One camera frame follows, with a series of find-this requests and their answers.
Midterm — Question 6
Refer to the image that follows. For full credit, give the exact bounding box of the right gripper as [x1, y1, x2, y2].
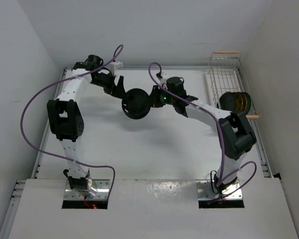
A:
[144, 85, 177, 108]

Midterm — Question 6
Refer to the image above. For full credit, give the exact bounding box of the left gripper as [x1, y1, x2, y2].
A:
[90, 72, 127, 100]

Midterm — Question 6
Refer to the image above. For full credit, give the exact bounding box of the black plate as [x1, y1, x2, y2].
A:
[219, 92, 236, 111]
[121, 88, 151, 120]

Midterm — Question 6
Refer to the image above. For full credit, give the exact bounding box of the yellow patterned plate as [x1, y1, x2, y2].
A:
[241, 92, 247, 112]
[234, 92, 244, 111]

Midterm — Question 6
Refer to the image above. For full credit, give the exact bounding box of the blue green patterned plate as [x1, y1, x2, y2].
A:
[245, 93, 252, 114]

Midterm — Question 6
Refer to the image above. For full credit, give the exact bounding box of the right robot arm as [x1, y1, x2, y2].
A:
[153, 73, 257, 194]

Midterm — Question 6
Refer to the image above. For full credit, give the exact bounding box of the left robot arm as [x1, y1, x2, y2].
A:
[47, 55, 124, 198]

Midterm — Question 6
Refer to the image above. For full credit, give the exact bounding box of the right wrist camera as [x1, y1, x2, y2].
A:
[156, 72, 168, 84]

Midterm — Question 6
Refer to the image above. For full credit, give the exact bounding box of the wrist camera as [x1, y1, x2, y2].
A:
[108, 61, 123, 76]
[156, 72, 168, 84]

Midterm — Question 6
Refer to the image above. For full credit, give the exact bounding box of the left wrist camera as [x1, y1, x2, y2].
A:
[108, 61, 123, 76]

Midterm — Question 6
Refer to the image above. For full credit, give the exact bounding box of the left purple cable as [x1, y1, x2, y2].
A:
[20, 44, 124, 200]

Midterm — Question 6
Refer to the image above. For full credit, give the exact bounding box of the purple cable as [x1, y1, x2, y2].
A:
[148, 62, 258, 201]
[20, 44, 124, 200]

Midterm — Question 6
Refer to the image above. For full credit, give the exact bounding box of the white wire dish rack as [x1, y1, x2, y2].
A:
[205, 51, 260, 120]

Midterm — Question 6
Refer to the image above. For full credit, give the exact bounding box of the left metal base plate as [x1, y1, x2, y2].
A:
[64, 179, 109, 201]

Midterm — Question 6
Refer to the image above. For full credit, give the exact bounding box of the metal base plate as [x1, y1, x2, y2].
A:
[196, 180, 243, 201]
[64, 179, 109, 201]

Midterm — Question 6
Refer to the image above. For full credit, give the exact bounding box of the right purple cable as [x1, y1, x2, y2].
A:
[148, 62, 258, 201]

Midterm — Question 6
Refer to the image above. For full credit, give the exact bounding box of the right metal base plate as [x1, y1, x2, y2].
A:
[196, 180, 243, 201]

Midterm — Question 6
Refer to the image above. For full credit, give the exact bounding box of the aluminium table frame rail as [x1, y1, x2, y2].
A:
[0, 66, 274, 239]

